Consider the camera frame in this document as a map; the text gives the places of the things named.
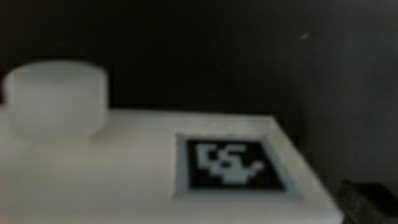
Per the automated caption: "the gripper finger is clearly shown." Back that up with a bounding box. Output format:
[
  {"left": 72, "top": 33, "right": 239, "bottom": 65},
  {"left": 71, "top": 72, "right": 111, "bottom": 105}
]
[{"left": 337, "top": 180, "right": 398, "bottom": 224}]

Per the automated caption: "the white front drawer box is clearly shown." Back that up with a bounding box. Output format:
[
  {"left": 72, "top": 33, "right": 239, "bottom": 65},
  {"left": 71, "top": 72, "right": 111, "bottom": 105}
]
[{"left": 0, "top": 60, "right": 342, "bottom": 224}]

